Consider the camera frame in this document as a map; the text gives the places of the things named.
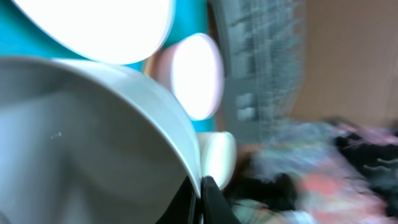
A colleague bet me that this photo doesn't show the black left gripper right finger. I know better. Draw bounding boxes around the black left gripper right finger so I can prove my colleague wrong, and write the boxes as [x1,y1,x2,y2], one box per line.
[201,176,241,224]

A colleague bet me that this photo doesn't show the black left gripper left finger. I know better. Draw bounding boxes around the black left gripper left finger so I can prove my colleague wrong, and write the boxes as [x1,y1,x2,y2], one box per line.
[156,177,197,224]

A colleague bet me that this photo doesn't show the white cup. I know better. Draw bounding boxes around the white cup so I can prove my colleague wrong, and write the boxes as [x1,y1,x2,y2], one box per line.
[197,131,237,190]

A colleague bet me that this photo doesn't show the grey bowl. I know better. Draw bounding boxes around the grey bowl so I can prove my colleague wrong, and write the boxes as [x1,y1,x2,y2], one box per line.
[1,57,201,223]

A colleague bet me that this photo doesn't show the white bowl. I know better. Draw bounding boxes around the white bowl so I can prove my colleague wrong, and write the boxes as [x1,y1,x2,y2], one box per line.
[155,33,224,120]

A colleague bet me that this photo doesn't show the grey dishwasher rack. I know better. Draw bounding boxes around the grey dishwasher rack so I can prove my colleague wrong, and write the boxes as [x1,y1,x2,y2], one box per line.
[209,0,306,144]

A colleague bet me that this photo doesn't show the white round plate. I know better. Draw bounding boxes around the white round plate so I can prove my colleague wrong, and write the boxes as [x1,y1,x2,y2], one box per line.
[13,0,175,65]

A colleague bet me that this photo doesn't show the teal serving tray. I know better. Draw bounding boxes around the teal serving tray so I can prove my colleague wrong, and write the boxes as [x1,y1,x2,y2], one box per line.
[1,1,213,131]

